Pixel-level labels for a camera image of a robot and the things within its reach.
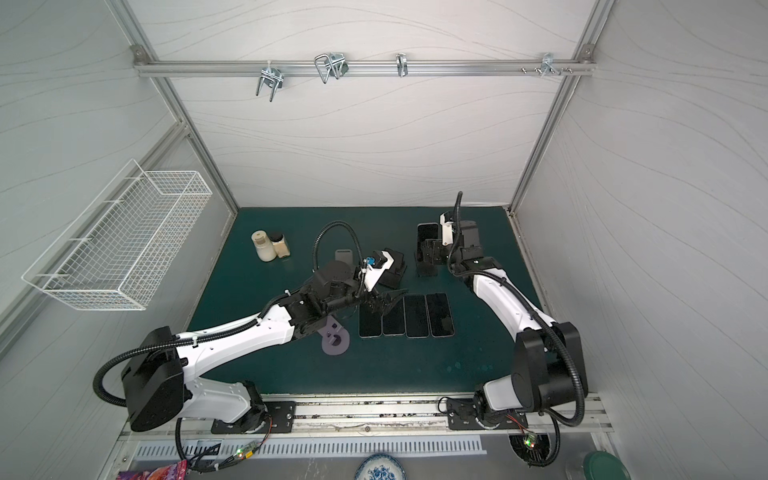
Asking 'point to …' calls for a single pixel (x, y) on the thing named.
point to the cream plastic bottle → (265, 249)
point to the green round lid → (603, 465)
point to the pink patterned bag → (174, 471)
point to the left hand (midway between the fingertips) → (401, 273)
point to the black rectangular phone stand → (424, 269)
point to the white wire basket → (120, 249)
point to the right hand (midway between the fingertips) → (439, 236)
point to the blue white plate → (381, 467)
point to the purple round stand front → (335, 337)
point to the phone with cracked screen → (440, 315)
